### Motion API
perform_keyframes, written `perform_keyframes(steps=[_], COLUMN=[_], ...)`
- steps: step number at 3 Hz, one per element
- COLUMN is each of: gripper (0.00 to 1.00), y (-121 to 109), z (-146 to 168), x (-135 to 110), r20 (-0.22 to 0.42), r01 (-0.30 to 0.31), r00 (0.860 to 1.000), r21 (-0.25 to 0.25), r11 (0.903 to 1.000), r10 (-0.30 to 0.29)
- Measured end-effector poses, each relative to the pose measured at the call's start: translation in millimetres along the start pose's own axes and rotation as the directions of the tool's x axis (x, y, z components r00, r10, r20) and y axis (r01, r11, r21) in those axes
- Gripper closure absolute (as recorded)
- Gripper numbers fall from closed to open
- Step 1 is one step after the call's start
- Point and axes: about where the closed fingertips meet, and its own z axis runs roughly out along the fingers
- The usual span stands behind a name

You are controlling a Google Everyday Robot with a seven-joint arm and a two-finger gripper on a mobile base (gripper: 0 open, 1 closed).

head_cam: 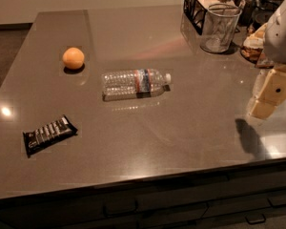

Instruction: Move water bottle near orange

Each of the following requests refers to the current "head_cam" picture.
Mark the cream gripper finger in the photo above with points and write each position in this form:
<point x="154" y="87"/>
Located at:
<point x="269" y="92"/>

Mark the clear plastic water bottle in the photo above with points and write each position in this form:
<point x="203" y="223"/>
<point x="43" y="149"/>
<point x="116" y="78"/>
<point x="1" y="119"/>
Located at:
<point x="141" y="81"/>

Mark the orange fruit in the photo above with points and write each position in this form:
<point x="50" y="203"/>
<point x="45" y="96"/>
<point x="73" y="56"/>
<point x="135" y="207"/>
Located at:
<point x="73" y="58"/>

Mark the black chocolate bar wrapper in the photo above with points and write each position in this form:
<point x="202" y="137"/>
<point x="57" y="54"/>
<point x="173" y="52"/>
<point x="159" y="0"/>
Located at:
<point x="47" y="135"/>

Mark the wire mesh cup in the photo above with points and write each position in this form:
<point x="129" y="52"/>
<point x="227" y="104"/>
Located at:
<point x="219" y="27"/>

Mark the drawer handle upper right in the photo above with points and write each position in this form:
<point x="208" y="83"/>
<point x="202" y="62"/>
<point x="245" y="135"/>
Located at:
<point x="277" y="201"/>

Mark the drawer handle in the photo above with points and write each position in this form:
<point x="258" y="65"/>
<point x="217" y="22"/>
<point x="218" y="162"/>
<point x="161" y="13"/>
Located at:
<point x="254" y="219"/>
<point x="277" y="201"/>
<point x="120" y="207"/>

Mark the black wire napkin basket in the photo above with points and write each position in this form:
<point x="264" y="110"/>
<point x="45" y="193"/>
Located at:
<point x="195" y="10"/>

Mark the drawer handle lower right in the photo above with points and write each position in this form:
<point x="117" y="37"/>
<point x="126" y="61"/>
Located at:
<point x="254" y="219"/>

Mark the drawer handle left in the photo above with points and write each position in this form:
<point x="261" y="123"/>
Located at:
<point x="120" y="207"/>

